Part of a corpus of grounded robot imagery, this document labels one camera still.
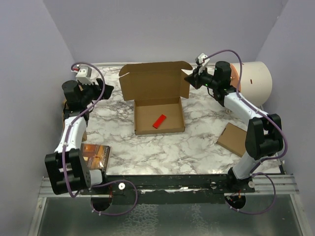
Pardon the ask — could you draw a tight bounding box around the purple cable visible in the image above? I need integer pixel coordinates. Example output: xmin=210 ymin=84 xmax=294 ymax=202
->
xmin=204 ymin=49 xmax=289 ymax=214
xmin=63 ymin=62 xmax=138 ymax=216

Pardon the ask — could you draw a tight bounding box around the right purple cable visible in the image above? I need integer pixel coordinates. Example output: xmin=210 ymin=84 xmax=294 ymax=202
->
xmin=204 ymin=49 xmax=289 ymax=214

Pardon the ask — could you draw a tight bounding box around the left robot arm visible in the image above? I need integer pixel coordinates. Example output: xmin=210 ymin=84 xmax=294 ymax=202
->
xmin=45 ymin=78 xmax=114 ymax=198

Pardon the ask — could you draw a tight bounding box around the red block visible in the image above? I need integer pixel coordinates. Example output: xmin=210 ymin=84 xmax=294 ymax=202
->
xmin=153 ymin=114 xmax=166 ymax=129

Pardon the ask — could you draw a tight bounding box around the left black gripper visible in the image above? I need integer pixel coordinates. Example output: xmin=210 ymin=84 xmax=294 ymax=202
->
xmin=80 ymin=78 xmax=114 ymax=106

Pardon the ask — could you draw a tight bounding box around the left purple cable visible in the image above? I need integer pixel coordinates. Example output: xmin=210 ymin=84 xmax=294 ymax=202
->
xmin=63 ymin=62 xmax=138 ymax=216

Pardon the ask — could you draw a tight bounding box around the aluminium frame profile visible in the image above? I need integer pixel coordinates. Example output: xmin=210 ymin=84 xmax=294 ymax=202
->
xmin=250 ymin=175 xmax=299 ymax=195

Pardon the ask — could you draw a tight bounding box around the white cylinder container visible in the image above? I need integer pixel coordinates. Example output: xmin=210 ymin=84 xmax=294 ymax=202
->
xmin=239 ymin=61 xmax=272 ymax=107

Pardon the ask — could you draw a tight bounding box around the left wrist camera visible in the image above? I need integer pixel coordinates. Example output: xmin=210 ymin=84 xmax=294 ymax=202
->
xmin=71 ymin=65 xmax=93 ymax=85

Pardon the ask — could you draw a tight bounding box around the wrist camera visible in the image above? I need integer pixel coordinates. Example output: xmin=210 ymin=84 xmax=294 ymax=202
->
xmin=195 ymin=53 xmax=210 ymax=75
xmin=71 ymin=65 xmax=93 ymax=85

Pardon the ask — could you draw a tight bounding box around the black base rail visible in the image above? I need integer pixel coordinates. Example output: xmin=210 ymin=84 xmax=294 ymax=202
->
xmin=81 ymin=174 xmax=254 ymax=205

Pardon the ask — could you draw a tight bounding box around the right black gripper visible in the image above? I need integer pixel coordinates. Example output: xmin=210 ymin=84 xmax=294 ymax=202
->
xmin=184 ymin=64 xmax=219 ymax=90

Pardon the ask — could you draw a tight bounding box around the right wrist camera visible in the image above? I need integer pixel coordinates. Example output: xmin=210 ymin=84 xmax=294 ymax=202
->
xmin=195 ymin=53 xmax=210 ymax=75

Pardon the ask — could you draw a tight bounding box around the cardboard box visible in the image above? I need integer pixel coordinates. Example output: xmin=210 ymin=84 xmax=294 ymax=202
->
xmin=119 ymin=61 xmax=192 ymax=135
xmin=62 ymin=100 xmax=87 ymax=142
xmin=217 ymin=123 xmax=247 ymax=157

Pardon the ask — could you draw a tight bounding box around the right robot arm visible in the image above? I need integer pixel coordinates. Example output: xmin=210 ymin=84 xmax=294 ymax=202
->
xmin=185 ymin=61 xmax=284 ymax=192

